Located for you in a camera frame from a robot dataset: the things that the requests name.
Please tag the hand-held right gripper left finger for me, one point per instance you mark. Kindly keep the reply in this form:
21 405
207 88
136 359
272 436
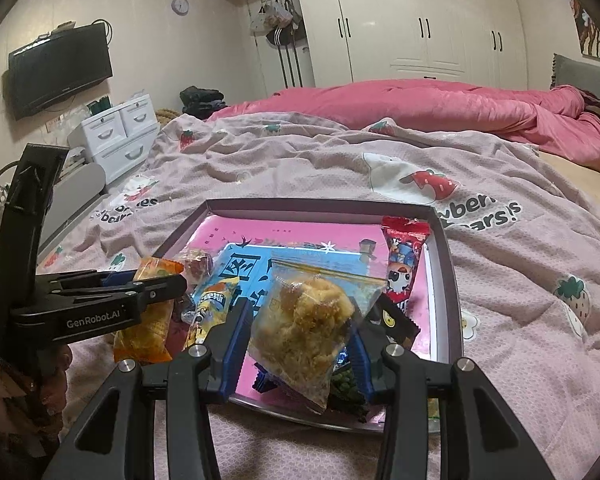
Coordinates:
235 345

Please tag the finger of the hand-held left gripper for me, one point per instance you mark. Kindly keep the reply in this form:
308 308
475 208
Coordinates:
90 279
155 291

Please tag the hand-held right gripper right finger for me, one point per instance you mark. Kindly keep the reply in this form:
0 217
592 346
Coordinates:
362 370

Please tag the orange wafer roll packet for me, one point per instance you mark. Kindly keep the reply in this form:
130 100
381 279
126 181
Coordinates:
145 330

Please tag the yellow snack packet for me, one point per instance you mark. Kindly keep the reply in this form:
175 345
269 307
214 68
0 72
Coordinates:
212 305

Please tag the blue snack packet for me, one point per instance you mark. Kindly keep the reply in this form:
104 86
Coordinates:
265 380

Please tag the round candy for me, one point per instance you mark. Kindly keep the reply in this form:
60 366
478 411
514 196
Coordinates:
197 267

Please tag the black green pea packet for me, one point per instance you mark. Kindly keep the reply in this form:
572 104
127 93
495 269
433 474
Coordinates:
395 325

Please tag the clear bag with floss cake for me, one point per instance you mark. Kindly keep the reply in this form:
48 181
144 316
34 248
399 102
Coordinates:
300 325

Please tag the red snack bar packet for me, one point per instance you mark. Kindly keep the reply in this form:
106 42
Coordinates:
405 265

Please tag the dark cardboard box tray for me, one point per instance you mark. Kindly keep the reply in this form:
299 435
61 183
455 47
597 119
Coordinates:
447 285

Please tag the person's left hand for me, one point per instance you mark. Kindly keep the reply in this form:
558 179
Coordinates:
64 375

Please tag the pink book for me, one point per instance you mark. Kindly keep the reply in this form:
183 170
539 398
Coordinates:
300 232

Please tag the white drawer cabinet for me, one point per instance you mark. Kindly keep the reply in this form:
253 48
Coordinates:
115 145

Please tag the printed strawberry blanket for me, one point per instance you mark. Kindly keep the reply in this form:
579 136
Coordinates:
505 310

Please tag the dark green object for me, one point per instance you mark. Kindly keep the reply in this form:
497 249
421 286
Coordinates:
97 106

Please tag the brown woven basket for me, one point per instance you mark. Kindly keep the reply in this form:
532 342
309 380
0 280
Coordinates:
167 114

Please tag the dark clothes pile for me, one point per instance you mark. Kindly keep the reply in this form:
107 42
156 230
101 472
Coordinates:
200 97

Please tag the pink quilt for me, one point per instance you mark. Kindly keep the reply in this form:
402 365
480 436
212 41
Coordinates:
430 105

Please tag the beige bed sheet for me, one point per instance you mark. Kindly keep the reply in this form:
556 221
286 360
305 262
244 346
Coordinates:
590 185

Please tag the hanging bags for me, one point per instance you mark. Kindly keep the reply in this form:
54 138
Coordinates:
275 17

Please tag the white wardrobe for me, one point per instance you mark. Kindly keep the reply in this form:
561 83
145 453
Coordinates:
405 10

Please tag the grey padded headboard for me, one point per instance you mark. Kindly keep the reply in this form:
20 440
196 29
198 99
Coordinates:
580 72

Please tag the black wall television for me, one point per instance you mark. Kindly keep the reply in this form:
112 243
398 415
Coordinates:
60 75

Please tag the round wall clock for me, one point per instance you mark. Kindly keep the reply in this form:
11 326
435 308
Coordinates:
181 5

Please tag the wall poster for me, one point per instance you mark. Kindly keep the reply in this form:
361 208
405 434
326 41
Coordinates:
590 35

